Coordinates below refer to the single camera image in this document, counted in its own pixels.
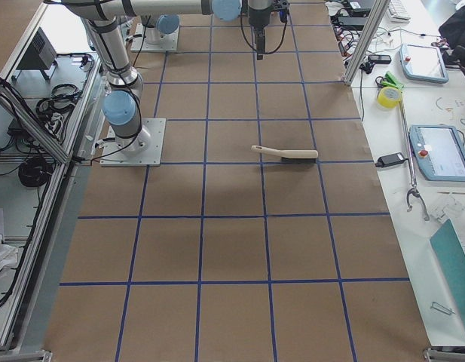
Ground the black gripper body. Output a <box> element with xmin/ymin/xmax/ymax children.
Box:
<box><xmin>247</xmin><ymin>0</ymin><xmax>289</xmax><ymax>32</ymax></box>

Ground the beige hand brush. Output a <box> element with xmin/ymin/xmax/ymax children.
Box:
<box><xmin>251</xmin><ymin>145</ymin><xmax>319</xmax><ymax>164</ymax></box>

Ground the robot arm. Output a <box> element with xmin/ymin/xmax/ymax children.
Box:
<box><xmin>45</xmin><ymin>1</ymin><xmax>289</xmax><ymax>98</ymax></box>

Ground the green clip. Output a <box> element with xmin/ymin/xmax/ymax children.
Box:
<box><xmin>375</xmin><ymin>71</ymin><xmax>404</xmax><ymax>91</ymax></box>

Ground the yellow tape roll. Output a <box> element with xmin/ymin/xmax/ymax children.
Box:
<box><xmin>376</xmin><ymin>87</ymin><xmax>402</xmax><ymax>110</ymax></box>

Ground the upper teach pendant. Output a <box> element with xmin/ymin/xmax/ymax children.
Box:
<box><xmin>399</xmin><ymin>44</ymin><xmax>449</xmax><ymax>84</ymax></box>

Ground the teach pendant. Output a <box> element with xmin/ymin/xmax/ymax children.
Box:
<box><xmin>409</xmin><ymin>125</ymin><xmax>465</xmax><ymax>182</ymax></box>
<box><xmin>399</xmin><ymin>44</ymin><xmax>449</xmax><ymax>84</ymax></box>

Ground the black power adapter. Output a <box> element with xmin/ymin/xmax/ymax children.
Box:
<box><xmin>375</xmin><ymin>152</ymin><xmax>407</xmax><ymax>168</ymax></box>

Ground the lower teach pendant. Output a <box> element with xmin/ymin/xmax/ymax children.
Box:
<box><xmin>409</xmin><ymin>125</ymin><xmax>465</xmax><ymax>182</ymax></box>

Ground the metal reacher grabber tool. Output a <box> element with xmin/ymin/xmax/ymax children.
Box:
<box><xmin>399</xmin><ymin>100</ymin><xmax>430</xmax><ymax>222</ymax></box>

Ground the grey control box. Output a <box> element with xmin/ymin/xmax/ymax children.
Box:
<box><xmin>11</xmin><ymin>27</ymin><xmax>57</xmax><ymax>81</ymax></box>

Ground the teal folder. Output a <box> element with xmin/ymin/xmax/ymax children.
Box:
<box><xmin>430</xmin><ymin>219</ymin><xmax>465</xmax><ymax>329</ymax></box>

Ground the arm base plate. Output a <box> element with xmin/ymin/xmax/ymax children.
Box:
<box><xmin>99</xmin><ymin>118</ymin><xmax>166</xmax><ymax>167</ymax></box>
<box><xmin>130</xmin><ymin>23</ymin><xmax>179</xmax><ymax>53</ymax></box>

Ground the aluminium frame post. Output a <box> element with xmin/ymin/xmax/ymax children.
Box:
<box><xmin>343</xmin><ymin>0</ymin><xmax>390</xmax><ymax>85</ymax></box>

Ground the coiled black cable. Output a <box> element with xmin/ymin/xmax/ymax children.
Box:
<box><xmin>18</xmin><ymin>155</ymin><xmax>54</xmax><ymax>189</ymax></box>

